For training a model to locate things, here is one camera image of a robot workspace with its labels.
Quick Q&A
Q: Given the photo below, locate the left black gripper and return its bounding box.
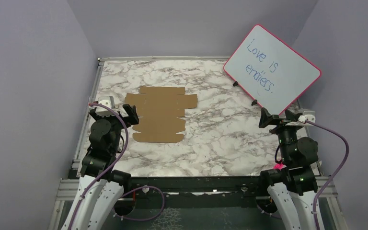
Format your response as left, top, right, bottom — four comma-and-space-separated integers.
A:
91, 103, 138, 153

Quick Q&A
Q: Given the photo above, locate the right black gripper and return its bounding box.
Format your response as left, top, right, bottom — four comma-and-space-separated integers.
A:
259, 107, 303, 162

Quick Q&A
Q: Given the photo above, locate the brown cardboard box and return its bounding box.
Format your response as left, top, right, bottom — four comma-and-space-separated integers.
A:
125, 86, 198, 143

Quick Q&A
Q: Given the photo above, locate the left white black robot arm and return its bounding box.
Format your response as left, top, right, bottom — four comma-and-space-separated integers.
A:
61, 103, 139, 230

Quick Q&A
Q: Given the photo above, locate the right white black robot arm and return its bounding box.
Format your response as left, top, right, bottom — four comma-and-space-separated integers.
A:
257, 108, 324, 230

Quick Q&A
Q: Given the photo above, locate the pink framed whiteboard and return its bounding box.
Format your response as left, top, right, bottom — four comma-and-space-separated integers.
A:
223, 24, 322, 115

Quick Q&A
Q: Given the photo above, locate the pink marker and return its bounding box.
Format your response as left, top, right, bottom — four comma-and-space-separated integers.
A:
273, 163, 284, 169

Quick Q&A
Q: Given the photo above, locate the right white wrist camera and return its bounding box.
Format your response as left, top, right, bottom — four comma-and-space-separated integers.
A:
297, 110, 316, 127

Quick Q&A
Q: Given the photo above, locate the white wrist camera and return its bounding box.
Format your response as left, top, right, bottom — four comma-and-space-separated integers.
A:
297, 110, 316, 127
96, 96, 115, 116

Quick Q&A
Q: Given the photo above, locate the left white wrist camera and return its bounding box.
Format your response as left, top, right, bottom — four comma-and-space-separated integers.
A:
96, 96, 115, 116

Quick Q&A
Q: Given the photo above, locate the aluminium table frame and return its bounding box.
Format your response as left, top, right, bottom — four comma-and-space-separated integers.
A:
47, 56, 350, 230

